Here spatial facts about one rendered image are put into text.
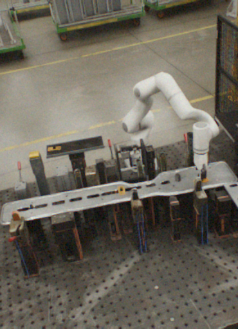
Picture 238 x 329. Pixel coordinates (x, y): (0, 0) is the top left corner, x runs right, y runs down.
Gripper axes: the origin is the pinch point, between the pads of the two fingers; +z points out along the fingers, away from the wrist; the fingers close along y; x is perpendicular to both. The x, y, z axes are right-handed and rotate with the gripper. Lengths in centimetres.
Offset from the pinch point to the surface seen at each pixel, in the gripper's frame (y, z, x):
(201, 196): 19.2, 1.2, -6.2
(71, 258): 16, 32, -82
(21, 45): -596, 87, -156
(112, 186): -10, 6, -51
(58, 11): -693, 58, -77
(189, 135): -17.8, -15.3, -1.2
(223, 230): 18.2, 30.2, 7.3
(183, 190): 5.7, 5.9, -12.3
